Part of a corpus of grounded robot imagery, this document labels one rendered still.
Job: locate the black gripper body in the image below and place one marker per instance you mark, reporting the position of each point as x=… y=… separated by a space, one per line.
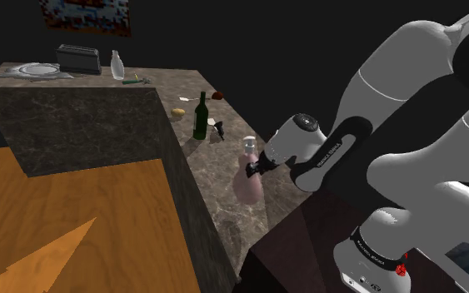
x=261 y=165

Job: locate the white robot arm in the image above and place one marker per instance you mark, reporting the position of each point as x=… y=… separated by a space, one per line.
x=404 y=134

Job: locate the pink soap dispenser bottle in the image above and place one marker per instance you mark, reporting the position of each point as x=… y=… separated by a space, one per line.
x=248 y=186

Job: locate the black and white kitchen tool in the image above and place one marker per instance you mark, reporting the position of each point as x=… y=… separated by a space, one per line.
x=219 y=129

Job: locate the dark green wine bottle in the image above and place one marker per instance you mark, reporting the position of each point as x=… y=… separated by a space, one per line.
x=200 y=121

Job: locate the red-brown round fruit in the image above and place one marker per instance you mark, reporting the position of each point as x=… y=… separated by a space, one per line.
x=218 y=95

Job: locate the dark red robot stand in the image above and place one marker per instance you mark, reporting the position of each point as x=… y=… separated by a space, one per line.
x=299 y=247

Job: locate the yellow potato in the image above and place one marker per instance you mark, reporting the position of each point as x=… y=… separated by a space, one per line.
x=178 y=112

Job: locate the clear glass bottle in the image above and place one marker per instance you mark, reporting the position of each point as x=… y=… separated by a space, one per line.
x=117 y=67

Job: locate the black toaster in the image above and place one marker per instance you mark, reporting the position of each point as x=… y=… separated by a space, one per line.
x=78 y=59

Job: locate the silver round sink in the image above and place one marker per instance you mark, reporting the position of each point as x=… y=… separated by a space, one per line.
x=35 y=70

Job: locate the colourful wall picture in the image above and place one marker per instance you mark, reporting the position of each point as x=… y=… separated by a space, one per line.
x=88 y=16

